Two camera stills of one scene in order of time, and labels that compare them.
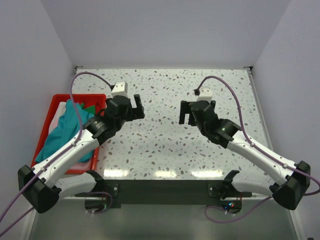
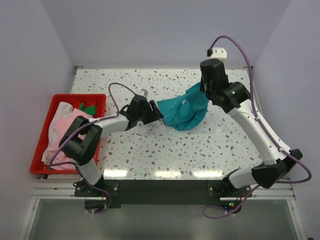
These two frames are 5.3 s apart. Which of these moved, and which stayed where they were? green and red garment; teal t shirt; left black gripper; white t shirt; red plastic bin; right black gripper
Moved: teal t shirt; right black gripper; left black gripper
Stayed: red plastic bin; white t shirt; green and red garment
